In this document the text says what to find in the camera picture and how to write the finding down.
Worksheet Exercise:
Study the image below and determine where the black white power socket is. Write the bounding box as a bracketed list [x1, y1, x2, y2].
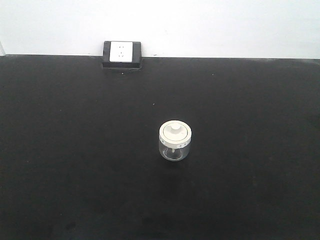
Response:
[102, 41, 142, 69]

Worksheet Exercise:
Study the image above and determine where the glass jar with beige lid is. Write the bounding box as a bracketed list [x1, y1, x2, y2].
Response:
[158, 120, 192, 162]

